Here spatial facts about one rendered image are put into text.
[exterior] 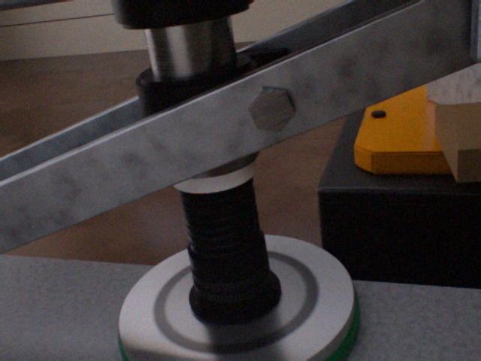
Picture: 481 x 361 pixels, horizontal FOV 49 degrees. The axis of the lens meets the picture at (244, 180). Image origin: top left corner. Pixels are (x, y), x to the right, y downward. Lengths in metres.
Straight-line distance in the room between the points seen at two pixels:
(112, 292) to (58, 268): 0.10
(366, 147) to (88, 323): 0.55
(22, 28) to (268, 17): 3.74
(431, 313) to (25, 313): 0.40
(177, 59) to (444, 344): 0.31
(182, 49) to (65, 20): 7.67
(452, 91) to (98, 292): 0.74
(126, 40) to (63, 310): 7.01
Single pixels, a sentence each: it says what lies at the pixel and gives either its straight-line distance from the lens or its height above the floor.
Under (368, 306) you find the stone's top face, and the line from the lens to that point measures 0.51.
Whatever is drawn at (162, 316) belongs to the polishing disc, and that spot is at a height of 0.83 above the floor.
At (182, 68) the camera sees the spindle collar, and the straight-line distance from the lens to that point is 0.37.
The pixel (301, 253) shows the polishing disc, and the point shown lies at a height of 0.83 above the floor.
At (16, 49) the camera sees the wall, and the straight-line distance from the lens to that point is 8.73.
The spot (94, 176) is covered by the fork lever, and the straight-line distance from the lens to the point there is 0.39.
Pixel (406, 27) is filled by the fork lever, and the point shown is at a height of 1.06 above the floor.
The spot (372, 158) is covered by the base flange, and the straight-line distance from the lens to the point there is 0.90.
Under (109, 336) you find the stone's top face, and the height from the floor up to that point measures 0.81.
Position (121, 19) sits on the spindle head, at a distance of 0.38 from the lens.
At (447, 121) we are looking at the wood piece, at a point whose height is 0.83.
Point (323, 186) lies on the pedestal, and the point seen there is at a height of 0.74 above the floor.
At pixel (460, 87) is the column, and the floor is 0.83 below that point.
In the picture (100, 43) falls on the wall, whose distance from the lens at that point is 7.77.
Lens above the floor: 1.12
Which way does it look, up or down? 24 degrees down
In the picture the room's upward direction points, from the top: 9 degrees counter-clockwise
